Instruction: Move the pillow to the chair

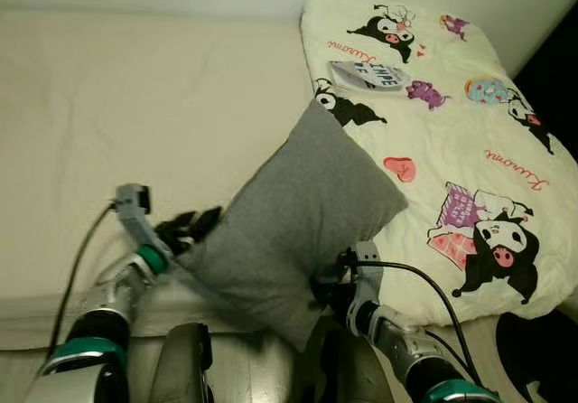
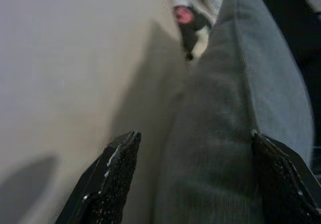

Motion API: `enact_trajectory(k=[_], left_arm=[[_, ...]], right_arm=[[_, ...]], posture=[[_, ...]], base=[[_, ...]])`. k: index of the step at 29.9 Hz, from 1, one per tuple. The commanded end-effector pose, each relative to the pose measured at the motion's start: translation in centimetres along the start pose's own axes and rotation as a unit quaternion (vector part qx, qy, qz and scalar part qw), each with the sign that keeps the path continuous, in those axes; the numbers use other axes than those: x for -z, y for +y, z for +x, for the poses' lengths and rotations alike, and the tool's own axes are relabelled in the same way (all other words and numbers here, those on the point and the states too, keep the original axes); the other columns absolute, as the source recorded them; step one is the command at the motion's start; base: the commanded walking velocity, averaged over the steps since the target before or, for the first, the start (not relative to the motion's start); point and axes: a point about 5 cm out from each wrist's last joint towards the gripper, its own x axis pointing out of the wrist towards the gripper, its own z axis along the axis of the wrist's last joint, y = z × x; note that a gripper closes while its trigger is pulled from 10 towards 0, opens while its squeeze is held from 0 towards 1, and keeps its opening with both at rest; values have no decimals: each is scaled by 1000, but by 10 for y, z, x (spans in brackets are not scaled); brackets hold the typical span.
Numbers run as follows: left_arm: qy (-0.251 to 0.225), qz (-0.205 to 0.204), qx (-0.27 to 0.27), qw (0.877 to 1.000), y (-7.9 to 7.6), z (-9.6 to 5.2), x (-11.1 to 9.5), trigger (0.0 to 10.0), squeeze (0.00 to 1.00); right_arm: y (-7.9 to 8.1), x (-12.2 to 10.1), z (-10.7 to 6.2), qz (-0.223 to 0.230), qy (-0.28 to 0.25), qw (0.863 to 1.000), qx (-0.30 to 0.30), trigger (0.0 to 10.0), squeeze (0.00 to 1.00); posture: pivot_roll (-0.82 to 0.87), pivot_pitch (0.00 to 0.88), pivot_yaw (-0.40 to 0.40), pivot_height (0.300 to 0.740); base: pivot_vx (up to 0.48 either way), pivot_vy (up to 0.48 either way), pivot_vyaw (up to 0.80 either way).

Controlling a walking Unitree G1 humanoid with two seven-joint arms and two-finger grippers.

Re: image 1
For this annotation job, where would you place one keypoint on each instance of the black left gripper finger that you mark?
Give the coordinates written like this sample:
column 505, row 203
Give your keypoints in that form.
column 200, row 222

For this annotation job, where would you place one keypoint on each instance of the grey fabric pillow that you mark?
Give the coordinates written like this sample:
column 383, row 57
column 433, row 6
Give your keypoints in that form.
column 289, row 222

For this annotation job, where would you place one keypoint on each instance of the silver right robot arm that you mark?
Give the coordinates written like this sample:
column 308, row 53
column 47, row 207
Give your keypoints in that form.
column 406, row 344

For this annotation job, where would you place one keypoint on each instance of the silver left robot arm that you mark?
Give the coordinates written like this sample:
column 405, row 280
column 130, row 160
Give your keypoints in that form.
column 107, row 305

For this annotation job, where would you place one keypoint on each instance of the grey robot left leg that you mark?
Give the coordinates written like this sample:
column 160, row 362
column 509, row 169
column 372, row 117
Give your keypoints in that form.
column 181, row 367

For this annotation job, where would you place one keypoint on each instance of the cream bed sheet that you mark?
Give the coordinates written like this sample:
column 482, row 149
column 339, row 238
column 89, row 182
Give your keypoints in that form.
column 135, row 105

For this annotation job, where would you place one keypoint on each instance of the cartoon print cream quilt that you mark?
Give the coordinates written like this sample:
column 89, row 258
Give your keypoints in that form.
column 470, row 141

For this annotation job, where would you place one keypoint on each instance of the black bag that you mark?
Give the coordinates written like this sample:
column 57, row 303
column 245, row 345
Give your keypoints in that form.
column 542, row 358

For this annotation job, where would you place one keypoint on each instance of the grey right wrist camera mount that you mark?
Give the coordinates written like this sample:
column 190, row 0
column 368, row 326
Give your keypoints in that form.
column 368, row 272

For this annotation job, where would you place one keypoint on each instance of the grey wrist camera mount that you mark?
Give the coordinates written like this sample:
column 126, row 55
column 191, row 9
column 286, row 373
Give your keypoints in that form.
column 135, row 213
column 368, row 272

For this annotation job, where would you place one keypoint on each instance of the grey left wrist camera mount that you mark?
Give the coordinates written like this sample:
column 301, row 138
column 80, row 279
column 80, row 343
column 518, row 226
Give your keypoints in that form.
column 135, row 213

